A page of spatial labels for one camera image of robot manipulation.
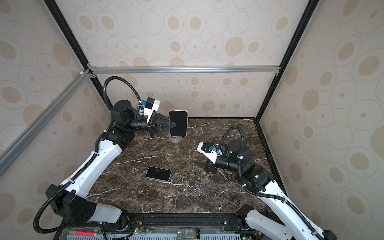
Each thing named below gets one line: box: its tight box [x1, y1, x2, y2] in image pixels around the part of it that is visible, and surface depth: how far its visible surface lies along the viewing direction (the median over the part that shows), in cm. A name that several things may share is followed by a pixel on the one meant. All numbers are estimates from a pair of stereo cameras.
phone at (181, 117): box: [168, 109, 189, 138], surface depth 59 cm
